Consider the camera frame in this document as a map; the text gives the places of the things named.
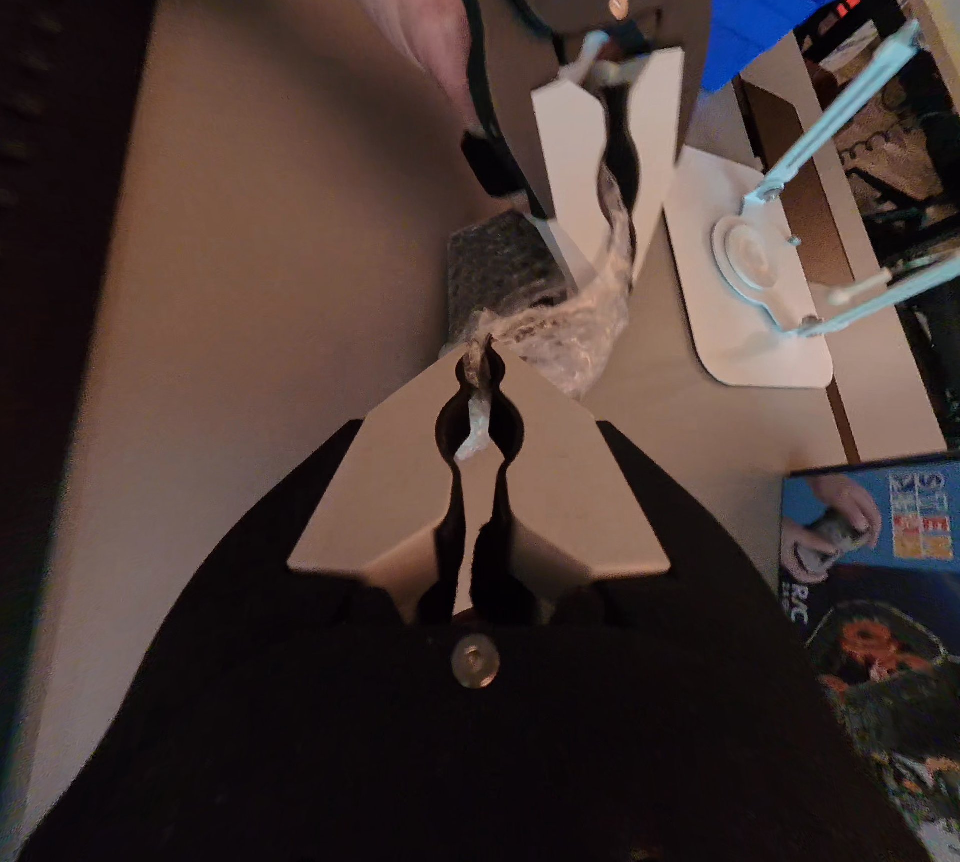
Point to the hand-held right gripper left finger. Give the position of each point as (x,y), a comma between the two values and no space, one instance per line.
(367,494)

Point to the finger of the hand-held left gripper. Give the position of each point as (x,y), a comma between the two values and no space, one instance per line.
(566,149)
(660,112)

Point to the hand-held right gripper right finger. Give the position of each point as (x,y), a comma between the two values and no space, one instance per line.
(585,494)

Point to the black battery box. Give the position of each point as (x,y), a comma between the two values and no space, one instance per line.
(502,262)

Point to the clear plastic parts bag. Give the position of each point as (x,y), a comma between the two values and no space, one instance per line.
(585,329)

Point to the white desk stand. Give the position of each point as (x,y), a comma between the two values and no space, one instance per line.
(750,322)

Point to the blue cardboard kit box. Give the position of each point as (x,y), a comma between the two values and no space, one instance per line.
(885,652)

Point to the black perforated chair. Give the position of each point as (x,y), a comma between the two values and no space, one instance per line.
(67,202)

